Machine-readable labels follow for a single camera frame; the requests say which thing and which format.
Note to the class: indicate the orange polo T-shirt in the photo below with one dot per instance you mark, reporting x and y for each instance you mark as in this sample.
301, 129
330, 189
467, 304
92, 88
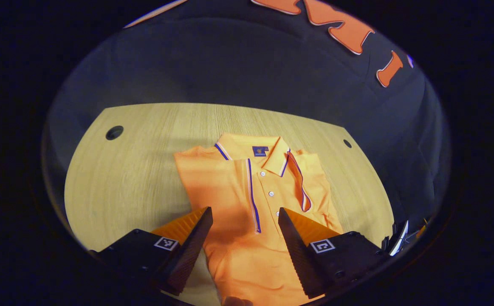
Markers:
221, 191

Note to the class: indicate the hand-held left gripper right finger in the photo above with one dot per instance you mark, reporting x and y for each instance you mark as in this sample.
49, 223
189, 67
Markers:
295, 250

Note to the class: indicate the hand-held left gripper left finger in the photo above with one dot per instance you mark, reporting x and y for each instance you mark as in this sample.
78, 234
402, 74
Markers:
193, 250

